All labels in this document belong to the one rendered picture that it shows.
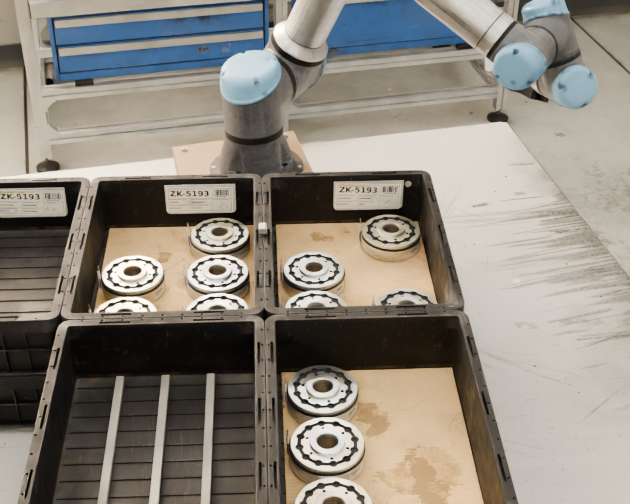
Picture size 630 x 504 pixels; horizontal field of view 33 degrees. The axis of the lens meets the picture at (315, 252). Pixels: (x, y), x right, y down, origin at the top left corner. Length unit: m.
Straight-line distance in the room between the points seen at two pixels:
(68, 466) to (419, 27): 2.60
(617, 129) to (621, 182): 0.38
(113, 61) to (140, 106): 0.55
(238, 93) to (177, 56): 1.64
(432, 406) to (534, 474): 0.21
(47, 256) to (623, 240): 2.08
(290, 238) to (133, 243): 0.28
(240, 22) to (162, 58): 0.29
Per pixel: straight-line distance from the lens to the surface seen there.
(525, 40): 1.77
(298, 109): 3.79
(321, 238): 1.90
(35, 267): 1.88
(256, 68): 2.04
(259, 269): 1.65
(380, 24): 3.76
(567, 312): 1.99
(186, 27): 3.61
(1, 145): 3.99
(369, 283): 1.79
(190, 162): 2.20
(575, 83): 1.88
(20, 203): 1.95
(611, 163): 3.89
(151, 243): 1.90
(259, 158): 2.08
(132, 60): 3.64
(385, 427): 1.54
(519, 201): 2.28
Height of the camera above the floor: 1.91
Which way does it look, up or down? 36 degrees down
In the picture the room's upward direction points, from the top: straight up
